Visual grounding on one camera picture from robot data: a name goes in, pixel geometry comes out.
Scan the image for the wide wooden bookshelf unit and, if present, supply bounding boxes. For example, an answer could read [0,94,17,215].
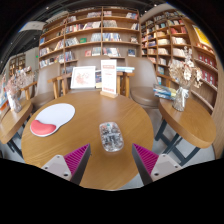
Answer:
[38,6,143,76]

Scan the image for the stack of colourful books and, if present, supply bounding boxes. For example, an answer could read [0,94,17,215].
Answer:
[153,83,178,101]

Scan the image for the dark cover book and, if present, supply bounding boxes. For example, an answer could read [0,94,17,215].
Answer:
[95,70,103,89]

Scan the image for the brown wooden armchair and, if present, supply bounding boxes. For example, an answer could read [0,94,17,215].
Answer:
[20,63,68,111]
[48,54,134,99]
[124,56,174,109]

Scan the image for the white sign in wooden stand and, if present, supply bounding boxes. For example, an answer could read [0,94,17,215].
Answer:
[99,59,119,99]

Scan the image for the glass vase with dried flowers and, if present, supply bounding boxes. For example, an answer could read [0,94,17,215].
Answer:
[168,46,204,113]
[4,66,34,114]

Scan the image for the white mouse pad red rest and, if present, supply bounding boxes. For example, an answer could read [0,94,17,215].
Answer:
[29,102,76,138]

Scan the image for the white framed picture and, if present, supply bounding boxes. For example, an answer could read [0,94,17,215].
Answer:
[70,65,97,90]

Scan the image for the round wooden side table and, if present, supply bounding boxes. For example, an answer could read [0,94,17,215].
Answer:
[0,98,34,158]
[154,96,218,167]

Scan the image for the transparent computer mouse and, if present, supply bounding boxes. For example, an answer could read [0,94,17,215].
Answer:
[98,121,125,153]

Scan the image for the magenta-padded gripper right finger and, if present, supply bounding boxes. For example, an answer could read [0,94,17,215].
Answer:
[131,143,184,186]

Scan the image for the small distant bookshelf unit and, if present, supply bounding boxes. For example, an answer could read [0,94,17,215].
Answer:
[8,53,27,78]

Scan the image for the curved wooden bookshelf unit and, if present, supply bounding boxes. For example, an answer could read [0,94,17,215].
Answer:
[139,9,224,159]

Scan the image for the thin blue books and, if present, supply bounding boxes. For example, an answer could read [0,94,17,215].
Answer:
[116,66,136,74]

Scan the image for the white hanging ceiling sign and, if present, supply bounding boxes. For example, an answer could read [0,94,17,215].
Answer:
[18,20,46,33]

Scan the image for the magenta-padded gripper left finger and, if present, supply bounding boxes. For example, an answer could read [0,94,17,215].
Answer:
[41,143,92,186]

